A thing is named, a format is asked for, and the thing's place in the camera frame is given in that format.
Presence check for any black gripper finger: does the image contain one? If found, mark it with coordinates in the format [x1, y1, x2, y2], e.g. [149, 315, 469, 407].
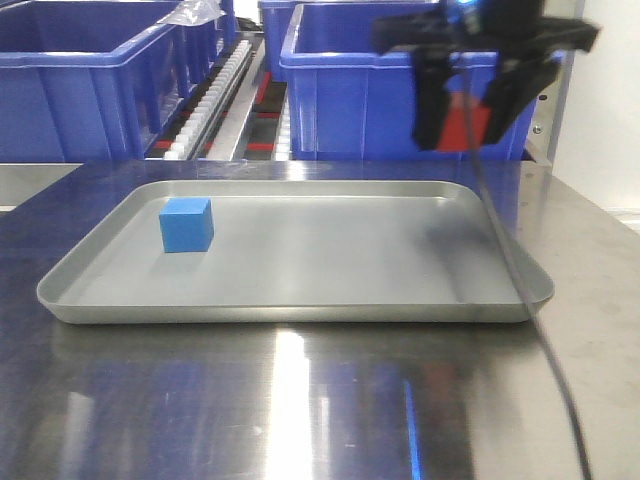
[411, 48, 454, 151]
[481, 52, 561, 144]

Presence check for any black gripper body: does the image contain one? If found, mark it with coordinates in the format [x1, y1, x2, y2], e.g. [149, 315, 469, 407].
[370, 1, 600, 55]

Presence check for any red cube block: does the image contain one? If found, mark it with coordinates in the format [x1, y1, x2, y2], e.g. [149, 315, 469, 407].
[436, 92, 491, 152]

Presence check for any blue cube block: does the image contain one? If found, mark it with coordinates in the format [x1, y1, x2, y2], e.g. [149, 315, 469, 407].
[159, 197, 214, 253]

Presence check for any blue bin front right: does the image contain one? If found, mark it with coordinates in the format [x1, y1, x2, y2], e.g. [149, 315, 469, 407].
[279, 3, 564, 162]

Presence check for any blue bin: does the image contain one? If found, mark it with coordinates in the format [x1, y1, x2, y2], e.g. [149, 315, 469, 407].
[1, 29, 217, 163]
[259, 1, 436, 81]
[279, 3, 564, 162]
[1, 1, 236, 53]

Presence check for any blue bin rear right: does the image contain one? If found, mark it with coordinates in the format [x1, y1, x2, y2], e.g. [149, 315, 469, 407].
[259, 1, 436, 81]

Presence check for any clear plastic bag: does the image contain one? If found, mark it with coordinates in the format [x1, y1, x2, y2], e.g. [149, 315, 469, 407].
[161, 0, 226, 27]

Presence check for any grey metal tray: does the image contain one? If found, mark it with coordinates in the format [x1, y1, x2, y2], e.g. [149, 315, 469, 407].
[36, 180, 528, 324]

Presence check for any blue bin front left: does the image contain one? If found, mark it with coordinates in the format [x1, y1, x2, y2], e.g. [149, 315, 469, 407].
[1, 29, 217, 163]

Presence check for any blue bin rear left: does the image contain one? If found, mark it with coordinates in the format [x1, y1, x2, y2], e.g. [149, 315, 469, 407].
[1, 1, 236, 53]

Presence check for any metal shelf upright post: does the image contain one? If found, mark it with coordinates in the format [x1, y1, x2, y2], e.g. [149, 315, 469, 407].
[526, 0, 585, 166]

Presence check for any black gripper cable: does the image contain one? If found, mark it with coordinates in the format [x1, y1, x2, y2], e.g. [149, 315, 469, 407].
[462, 49, 596, 480]

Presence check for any white roller conveyor rail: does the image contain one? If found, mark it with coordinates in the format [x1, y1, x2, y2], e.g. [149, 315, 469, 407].
[162, 40, 252, 161]

